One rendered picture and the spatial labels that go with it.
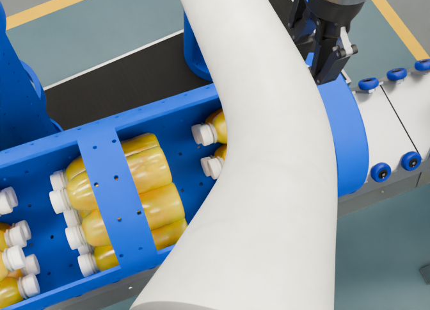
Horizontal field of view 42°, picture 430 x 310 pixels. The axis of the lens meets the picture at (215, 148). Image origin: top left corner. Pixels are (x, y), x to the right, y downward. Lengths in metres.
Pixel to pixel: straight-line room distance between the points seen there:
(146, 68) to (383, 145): 1.18
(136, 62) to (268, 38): 1.91
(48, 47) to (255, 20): 2.18
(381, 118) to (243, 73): 1.02
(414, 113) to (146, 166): 0.69
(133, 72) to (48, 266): 1.22
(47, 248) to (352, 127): 0.63
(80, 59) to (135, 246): 1.62
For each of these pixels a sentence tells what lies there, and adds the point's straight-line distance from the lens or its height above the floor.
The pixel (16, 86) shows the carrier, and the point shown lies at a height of 0.80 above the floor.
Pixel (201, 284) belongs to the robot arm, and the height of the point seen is 1.84.
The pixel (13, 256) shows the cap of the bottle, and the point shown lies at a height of 1.13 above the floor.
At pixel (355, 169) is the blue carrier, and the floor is 1.16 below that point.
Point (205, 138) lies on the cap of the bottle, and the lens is 1.04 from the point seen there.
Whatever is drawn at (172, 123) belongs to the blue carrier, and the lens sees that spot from 1.14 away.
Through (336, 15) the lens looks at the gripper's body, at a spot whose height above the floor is 1.53.
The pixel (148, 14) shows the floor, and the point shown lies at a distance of 2.56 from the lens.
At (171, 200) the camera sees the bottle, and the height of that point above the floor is 1.15.
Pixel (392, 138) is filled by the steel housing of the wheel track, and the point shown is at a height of 0.93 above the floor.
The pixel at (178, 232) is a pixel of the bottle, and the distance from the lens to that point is 1.01.
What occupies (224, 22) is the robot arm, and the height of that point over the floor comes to 1.77.
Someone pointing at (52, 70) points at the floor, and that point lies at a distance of 2.46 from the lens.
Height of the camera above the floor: 2.07
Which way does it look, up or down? 67 degrees down
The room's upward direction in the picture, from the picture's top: 8 degrees clockwise
